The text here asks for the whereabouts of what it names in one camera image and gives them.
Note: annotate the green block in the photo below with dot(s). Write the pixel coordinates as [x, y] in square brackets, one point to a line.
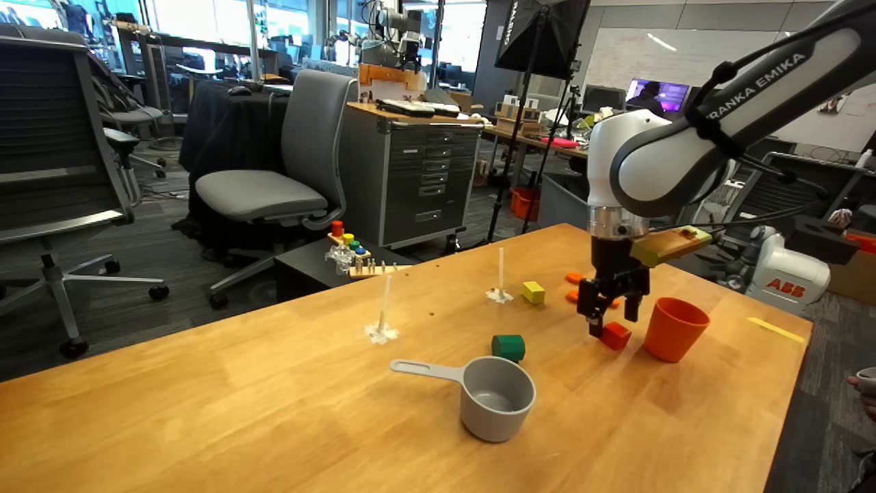
[511, 345]

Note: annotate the wrist camera with wooden mount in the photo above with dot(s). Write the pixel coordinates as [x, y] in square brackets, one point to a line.
[667, 244]

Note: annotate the yellow block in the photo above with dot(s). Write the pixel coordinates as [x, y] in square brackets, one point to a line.
[531, 294]

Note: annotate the dark mesh office chair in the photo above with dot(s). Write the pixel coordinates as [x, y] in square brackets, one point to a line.
[55, 172]

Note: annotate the grey drawer cabinet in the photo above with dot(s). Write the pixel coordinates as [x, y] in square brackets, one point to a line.
[405, 179]

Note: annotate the red block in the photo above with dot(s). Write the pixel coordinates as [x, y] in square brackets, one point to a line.
[615, 335]

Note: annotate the black softbox light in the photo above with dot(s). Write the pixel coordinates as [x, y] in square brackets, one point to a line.
[541, 40]

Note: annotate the white peg stand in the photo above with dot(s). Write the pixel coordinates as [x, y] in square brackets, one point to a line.
[382, 328]
[498, 292]

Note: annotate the orange disc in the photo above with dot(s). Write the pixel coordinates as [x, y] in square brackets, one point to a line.
[574, 278]
[574, 297]

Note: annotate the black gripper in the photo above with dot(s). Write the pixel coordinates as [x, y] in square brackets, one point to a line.
[616, 274]

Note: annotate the white ABB robot base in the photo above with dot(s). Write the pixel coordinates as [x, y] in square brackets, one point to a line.
[783, 278]

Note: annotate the grey office chair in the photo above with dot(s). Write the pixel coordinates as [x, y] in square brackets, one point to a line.
[305, 193]

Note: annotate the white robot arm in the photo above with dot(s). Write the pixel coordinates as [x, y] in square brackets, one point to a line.
[645, 164]

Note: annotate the grey measuring cup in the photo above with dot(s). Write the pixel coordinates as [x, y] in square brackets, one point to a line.
[497, 396]

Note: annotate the colourful toy stacker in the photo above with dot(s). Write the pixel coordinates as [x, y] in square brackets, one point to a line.
[352, 255]

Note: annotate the orange plastic cup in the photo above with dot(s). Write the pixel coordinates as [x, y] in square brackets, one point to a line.
[674, 327]

